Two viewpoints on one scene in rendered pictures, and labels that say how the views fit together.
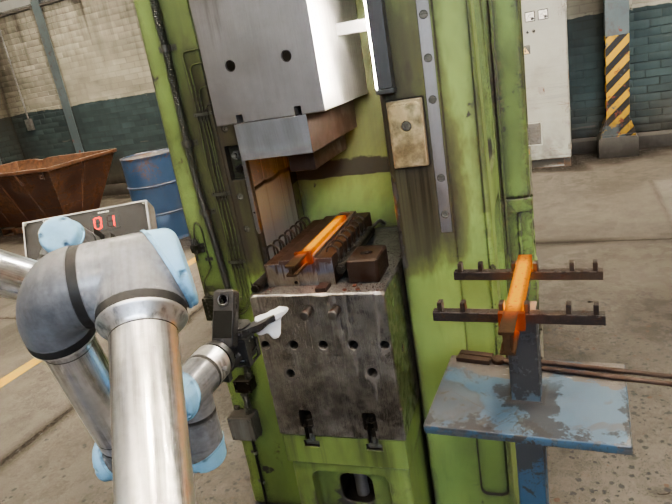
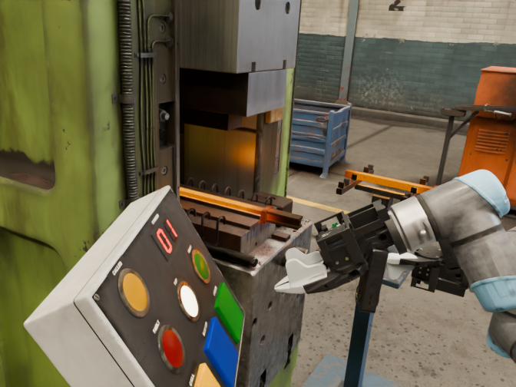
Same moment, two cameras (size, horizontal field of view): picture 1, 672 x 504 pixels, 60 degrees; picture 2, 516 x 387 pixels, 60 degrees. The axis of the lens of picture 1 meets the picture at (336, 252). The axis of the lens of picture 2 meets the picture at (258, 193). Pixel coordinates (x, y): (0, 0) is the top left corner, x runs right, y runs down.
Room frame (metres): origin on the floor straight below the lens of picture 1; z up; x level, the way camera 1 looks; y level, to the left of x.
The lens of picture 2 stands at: (1.37, 1.18, 1.45)
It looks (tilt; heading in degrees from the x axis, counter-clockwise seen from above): 20 degrees down; 276
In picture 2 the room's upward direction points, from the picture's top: 3 degrees clockwise
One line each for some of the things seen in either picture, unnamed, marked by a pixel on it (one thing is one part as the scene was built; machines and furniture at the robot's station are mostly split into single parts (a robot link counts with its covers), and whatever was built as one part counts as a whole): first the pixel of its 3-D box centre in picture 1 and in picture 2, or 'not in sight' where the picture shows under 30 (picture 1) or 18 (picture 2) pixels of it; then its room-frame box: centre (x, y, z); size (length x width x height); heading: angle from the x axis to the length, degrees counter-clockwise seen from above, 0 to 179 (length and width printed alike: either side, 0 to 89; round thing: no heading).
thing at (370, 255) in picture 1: (368, 263); (269, 208); (1.48, -0.08, 0.95); 0.12 x 0.08 x 0.06; 160
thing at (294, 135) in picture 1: (301, 125); (195, 82); (1.68, 0.03, 1.32); 0.42 x 0.20 x 0.10; 160
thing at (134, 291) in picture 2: not in sight; (134, 292); (1.55, 0.76, 1.16); 0.05 x 0.03 x 0.04; 70
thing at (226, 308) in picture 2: not in sight; (226, 312); (1.48, 0.55, 1.01); 0.07 x 0.05 x 0.07; 95
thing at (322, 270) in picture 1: (323, 245); (193, 213); (1.68, 0.03, 0.96); 0.42 x 0.20 x 0.09; 160
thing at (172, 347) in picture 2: not in sight; (172, 348); (1.51, 0.76, 1.09); 0.05 x 0.03 x 0.04; 70
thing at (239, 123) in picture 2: (319, 149); (187, 110); (1.71, 0.00, 1.24); 0.30 x 0.07 x 0.06; 160
